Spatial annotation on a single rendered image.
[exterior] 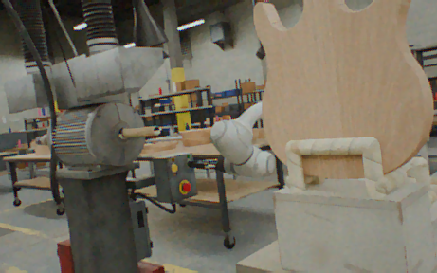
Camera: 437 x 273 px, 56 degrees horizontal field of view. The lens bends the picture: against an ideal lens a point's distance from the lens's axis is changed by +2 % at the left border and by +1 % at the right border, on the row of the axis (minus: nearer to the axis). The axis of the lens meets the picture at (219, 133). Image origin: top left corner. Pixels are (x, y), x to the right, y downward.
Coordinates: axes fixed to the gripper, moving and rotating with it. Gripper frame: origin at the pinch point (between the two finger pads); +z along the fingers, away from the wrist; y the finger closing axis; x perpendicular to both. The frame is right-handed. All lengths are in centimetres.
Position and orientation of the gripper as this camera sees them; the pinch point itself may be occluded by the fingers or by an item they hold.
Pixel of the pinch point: (194, 164)
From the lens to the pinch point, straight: 178.5
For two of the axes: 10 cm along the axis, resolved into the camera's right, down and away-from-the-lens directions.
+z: -7.3, 0.5, 6.8
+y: 6.7, -1.3, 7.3
